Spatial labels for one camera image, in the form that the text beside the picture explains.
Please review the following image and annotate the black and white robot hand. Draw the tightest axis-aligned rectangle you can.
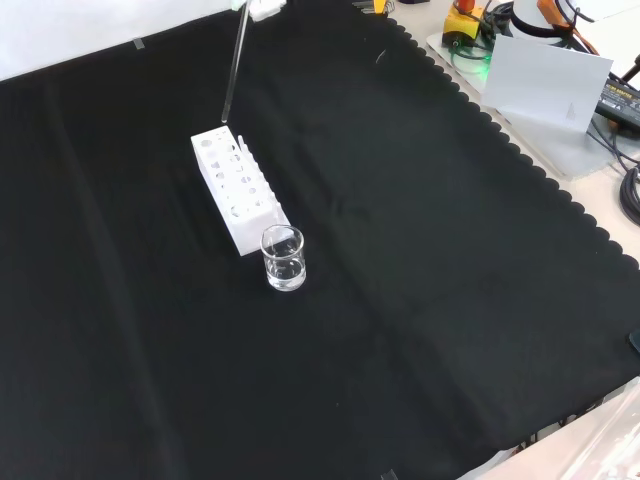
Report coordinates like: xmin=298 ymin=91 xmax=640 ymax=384
xmin=232 ymin=0 xmax=287 ymax=22

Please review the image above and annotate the clear glass rod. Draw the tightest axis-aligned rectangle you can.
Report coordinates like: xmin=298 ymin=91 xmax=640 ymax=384
xmin=220 ymin=4 xmax=250 ymax=125

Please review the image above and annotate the white test tube rack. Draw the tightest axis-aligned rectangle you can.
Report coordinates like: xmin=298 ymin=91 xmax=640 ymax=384
xmin=190 ymin=126 xmax=292 ymax=258

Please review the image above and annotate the small clear glass beaker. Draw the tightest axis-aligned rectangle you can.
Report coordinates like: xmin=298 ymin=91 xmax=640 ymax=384
xmin=259 ymin=224 xmax=307 ymax=293

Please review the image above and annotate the hex key set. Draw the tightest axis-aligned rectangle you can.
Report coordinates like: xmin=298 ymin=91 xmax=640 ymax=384
xmin=351 ymin=0 xmax=396 ymax=15

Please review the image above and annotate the yellow stop button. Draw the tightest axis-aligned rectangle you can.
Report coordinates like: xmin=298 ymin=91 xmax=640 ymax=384
xmin=443 ymin=0 xmax=485 ymax=47

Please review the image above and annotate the black bench cloth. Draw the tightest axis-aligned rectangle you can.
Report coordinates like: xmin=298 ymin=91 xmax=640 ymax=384
xmin=0 ymin=0 xmax=640 ymax=480

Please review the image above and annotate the white upright card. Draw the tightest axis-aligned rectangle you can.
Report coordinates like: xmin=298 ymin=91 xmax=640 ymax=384
xmin=480 ymin=33 xmax=615 ymax=134

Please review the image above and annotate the pale base board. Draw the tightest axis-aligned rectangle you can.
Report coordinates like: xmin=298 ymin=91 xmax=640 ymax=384
xmin=424 ymin=27 xmax=631 ymax=179

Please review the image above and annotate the black power adapter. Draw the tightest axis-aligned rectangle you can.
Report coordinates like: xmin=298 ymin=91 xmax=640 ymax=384
xmin=593 ymin=73 xmax=640 ymax=132

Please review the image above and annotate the clear plastic sheet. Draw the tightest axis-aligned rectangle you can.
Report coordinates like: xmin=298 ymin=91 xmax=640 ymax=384
xmin=544 ymin=377 xmax=640 ymax=480

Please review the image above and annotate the green cable on board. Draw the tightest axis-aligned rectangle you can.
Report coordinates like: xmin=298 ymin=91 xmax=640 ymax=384
xmin=448 ymin=38 xmax=494 ymax=77

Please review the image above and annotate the orange cable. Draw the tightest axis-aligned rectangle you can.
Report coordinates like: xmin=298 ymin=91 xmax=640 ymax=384
xmin=537 ymin=0 xmax=601 ymax=56

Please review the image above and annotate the thin black adapter cable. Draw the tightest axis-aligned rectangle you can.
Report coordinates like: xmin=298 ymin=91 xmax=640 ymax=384
xmin=585 ymin=117 xmax=640 ymax=174

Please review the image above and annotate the black cable bundle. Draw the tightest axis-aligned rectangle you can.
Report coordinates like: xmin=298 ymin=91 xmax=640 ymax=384
xmin=618 ymin=167 xmax=640 ymax=226

